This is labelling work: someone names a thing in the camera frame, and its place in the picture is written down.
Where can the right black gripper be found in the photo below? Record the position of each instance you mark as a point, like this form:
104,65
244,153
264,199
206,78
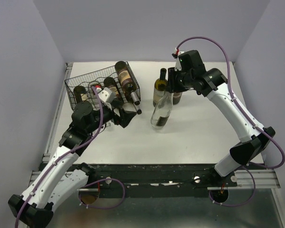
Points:
172,85

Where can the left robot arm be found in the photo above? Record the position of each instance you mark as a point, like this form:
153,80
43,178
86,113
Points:
35,207

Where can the green bottle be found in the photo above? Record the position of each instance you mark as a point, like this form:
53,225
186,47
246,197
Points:
126,80
159,86

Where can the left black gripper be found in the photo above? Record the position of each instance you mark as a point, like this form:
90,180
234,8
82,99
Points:
125,117

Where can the dark bottle front label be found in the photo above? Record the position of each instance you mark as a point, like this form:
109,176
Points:
80,94

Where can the dark bottle label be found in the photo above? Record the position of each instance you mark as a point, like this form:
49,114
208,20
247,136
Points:
110,83
80,94

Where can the black mounting rail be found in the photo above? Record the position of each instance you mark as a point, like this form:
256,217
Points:
154,180

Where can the dark bottle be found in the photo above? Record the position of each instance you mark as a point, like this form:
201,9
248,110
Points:
176,98

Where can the black wire wine rack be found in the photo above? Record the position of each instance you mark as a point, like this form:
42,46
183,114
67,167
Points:
99,76

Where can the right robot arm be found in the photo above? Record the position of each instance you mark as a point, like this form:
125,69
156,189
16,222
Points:
190,73

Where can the clear glass bottle front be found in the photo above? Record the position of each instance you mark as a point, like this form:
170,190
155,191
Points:
95,84

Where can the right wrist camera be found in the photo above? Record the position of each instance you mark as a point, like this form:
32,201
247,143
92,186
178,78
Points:
175,55

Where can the olive bottle tan label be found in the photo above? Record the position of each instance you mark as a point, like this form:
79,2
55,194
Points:
130,106

